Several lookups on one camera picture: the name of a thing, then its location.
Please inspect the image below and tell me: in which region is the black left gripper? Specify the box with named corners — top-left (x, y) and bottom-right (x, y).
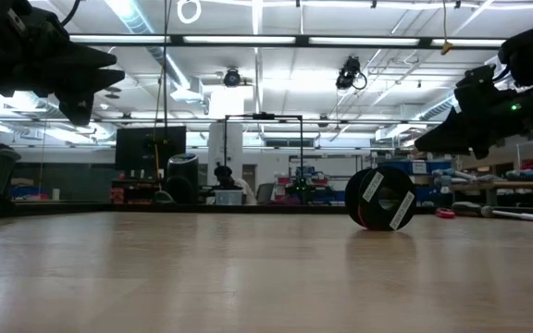
top-left (0, 0), bottom-right (127, 127)

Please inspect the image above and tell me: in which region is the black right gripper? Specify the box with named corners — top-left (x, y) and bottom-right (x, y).
top-left (414, 86), bottom-right (515, 161)

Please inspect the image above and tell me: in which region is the black plastic wire spool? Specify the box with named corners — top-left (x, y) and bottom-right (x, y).
top-left (344, 166), bottom-right (418, 232)

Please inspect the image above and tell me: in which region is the wooden workbench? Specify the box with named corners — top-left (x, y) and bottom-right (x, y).
top-left (451, 179), bottom-right (533, 207)

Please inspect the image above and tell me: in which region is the thin black hanging pole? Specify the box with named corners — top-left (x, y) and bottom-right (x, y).
top-left (161, 0), bottom-right (169, 156)

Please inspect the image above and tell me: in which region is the black monitor screen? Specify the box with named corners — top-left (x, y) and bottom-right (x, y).
top-left (114, 125), bottom-right (188, 171)

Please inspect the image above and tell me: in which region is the hanging yellow plug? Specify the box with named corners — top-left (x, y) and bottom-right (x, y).
top-left (440, 0), bottom-right (455, 56)

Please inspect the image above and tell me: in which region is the black overhead light beam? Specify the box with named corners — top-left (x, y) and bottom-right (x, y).
top-left (67, 31), bottom-right (508, 51)

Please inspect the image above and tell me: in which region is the white plastic container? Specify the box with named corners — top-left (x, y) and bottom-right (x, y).
top-left (214, 189), bottom-right (243, 206)

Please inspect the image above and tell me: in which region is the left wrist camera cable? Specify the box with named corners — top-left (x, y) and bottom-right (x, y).
top-left (60, 0), bottom-right (83, 27)

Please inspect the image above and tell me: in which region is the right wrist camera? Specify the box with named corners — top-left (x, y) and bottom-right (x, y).
top-left (454, 63), bottom-right (499, 90)

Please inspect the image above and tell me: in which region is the grey handled screwdriver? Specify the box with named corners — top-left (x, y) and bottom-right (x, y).
top-left (451, 201), bottom-right (533, 223)

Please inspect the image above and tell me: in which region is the white cable loop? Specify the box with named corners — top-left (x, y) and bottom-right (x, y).
top-left (176, 0), bottom-right (203, 25)

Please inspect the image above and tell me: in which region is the black mounted camera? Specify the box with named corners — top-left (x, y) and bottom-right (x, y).
top-left (335, 55), bottom-right (368, 92)
top-left (223, 68), bottom-right (242, 89)

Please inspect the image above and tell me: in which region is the black aluminium table frame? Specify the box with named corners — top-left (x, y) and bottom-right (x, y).
top-left (0, 178), bottom-right (533, 222)

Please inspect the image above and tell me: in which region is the black background rig frame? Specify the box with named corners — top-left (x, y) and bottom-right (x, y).
top-left (223, 112), bottom-right (304, 204)

